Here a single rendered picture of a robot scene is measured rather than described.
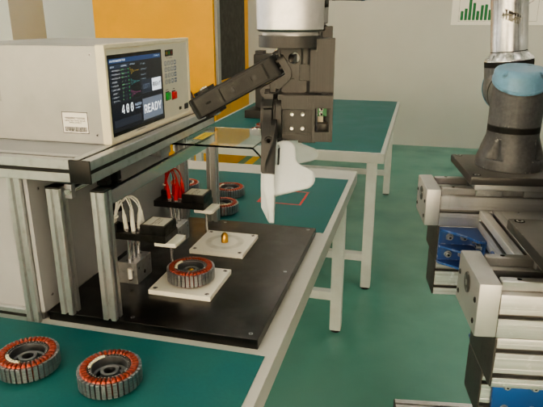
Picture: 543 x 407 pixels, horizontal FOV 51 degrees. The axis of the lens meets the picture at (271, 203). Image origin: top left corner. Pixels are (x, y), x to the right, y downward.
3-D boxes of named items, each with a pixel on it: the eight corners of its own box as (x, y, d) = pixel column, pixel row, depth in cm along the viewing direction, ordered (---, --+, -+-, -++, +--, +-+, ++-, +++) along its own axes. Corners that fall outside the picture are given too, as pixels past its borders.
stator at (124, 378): (155, 373, 103) (153, 355, 102) (114, 409, 94) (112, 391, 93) (107, 358, 108) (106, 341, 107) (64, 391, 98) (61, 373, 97)
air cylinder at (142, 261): (152, 271, 140) (150, 251, 139) (138, 284, 133) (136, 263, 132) (133, 269, 141) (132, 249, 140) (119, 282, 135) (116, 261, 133)
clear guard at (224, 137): (295, 151, 162) (295, 130, 160) (275, 172, 140) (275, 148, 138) (189, 144, 170) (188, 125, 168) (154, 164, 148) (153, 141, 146)
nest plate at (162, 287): (231, 274, 139) (231, 269, 139) (210, 302, 125) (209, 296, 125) (174, 267, 143) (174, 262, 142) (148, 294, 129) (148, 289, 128)
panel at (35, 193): (172, 214, 181) (167, 121, 172) (45, 312, 121) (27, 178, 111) (169, 213, 182) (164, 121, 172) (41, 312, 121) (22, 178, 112)
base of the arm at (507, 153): (530, 158, 141) (536, 119, 137) (553, 174, 126) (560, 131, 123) (468, 157, 142) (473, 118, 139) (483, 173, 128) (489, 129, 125)
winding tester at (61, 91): (191, 113, 159) (188, 37, 152) (112, 145, 118) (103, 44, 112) (69, 107, 168) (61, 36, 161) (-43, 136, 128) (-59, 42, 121)
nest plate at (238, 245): (258, 238, 161) (258, 234, 161) (242, 258, 148) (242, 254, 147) (208, 233, 165) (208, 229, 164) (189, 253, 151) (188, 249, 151)
